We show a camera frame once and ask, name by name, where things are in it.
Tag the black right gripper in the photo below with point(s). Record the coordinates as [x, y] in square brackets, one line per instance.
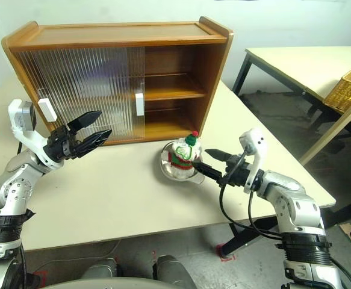
[238, 174]

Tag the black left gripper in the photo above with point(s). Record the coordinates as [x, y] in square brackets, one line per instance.
[62, 147]

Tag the white knit toy red green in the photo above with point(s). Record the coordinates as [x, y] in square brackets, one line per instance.
[181, 162]

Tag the white block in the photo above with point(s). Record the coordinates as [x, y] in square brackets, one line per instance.
[47, 110]

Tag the ribbed clear sliding door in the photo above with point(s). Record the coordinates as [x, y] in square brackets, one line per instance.
[136, 66]
[42, 78]

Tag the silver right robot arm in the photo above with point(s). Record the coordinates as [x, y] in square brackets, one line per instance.
[295, 204]

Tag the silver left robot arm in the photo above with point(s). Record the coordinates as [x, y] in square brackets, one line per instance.
[9, 186]

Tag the brown wooden cabinet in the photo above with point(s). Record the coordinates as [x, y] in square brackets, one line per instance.
[118, 31]

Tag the silver metal bowl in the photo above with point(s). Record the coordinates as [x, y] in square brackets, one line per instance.
[175, 178]

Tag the black table leg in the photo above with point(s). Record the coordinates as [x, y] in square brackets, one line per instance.
[238, 241]

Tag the grey rounded robot leg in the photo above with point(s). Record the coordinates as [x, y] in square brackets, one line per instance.
[172, 271]
[101, 268]

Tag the beige side table black legs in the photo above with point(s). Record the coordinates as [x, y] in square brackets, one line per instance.
[283, 63]

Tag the white curved robot torso rim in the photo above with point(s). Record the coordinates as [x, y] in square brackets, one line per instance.
[109, 283]

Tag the yellow wicker basket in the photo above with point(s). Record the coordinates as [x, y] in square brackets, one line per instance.
[349, 87]

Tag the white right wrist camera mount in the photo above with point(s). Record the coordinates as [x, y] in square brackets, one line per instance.
[259, 144]

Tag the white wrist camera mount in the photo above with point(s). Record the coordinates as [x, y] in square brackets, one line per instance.
[259, 144]
[27, 138]

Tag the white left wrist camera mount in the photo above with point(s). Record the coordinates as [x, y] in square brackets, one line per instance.
[27, 138]

